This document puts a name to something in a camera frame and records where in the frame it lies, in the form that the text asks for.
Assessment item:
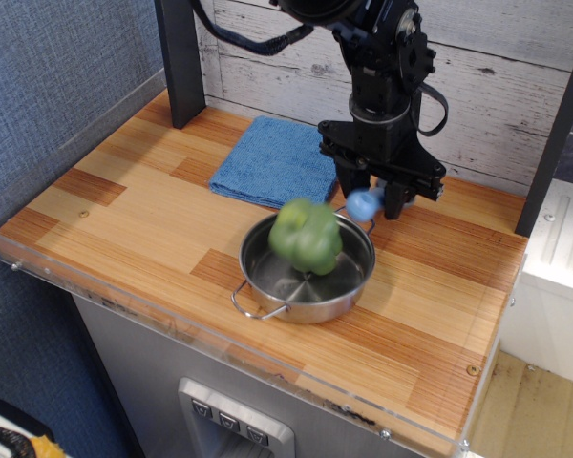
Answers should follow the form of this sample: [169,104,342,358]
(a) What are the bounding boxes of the dark right frame post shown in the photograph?
[515,69,573,237]

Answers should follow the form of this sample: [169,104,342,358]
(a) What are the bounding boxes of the dark frame post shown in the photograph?
[515,69,573,237]
[155,0,206,129]

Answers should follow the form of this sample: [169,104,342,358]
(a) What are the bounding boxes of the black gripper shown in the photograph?
[318,108,446,219]

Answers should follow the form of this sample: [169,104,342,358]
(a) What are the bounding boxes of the dark left frame post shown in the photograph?
[155,0,206,129]

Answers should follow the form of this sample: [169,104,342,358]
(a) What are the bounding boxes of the silver dispenser button panel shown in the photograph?
[178,377,296,457]

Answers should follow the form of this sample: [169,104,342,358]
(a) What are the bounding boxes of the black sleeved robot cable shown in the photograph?
[188,0,314,57]

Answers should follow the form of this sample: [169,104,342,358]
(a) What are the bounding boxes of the small steel pot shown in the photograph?
[231,214,375,324]

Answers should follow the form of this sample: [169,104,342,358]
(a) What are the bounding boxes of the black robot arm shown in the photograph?
[277,1,448,219]

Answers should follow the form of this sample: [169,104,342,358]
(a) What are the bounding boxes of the green toy bell pepper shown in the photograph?
[268,198,343,276]

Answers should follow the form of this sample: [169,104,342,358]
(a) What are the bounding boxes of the white toy sink unit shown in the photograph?
[499,179,573,381]

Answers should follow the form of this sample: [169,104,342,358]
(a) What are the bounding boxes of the yellow object at corner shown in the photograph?
[30,435,67,458]

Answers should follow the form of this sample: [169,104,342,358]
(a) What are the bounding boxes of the blue folded cloth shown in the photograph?
[209,116,336,209]

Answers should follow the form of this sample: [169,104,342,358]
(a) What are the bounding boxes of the grey toy fridge cabinet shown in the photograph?
[74,297,413,457]

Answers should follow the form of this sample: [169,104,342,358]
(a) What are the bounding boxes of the clear acrylic table guard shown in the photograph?
[0,223,525,457]

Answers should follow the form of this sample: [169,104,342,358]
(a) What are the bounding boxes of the blue and grey toy spoon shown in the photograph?
[345,179,416,222]

